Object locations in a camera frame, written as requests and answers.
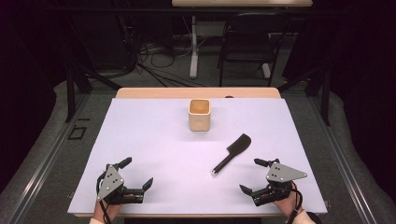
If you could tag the white-legged background table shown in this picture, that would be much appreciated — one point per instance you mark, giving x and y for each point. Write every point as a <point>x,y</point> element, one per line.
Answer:
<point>239,3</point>

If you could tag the black folding chair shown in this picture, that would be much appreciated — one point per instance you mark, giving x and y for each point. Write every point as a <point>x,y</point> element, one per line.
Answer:
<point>249,46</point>

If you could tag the black metal stand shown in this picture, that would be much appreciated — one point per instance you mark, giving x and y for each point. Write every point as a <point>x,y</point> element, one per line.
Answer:
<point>325,99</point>
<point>71,93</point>

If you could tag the black spatula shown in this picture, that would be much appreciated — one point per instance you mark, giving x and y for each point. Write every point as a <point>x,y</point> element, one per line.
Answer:
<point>238,146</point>

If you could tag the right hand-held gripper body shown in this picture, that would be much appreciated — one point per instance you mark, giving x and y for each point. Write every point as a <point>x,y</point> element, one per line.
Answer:
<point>281,174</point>

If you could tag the metal floor rail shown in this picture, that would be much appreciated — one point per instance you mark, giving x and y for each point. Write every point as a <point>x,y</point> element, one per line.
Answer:
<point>345,174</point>
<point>40,171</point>

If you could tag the person's right hand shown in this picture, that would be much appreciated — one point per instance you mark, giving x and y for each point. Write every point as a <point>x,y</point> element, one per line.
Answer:
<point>288,203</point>

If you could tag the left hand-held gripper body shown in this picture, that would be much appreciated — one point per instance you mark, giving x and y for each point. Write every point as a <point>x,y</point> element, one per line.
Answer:
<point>109,183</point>

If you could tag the person's left hand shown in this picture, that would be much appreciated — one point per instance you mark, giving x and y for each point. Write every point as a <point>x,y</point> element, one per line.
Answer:
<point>109,211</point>

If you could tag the wooden table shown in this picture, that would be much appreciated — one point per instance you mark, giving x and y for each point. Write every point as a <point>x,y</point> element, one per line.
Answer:
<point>155,92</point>

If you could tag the beige square cup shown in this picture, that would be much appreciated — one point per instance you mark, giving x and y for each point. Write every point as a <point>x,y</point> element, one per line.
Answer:
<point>199,119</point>

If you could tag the white table mat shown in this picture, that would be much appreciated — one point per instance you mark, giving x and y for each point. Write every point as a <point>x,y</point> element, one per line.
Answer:
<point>174,174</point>

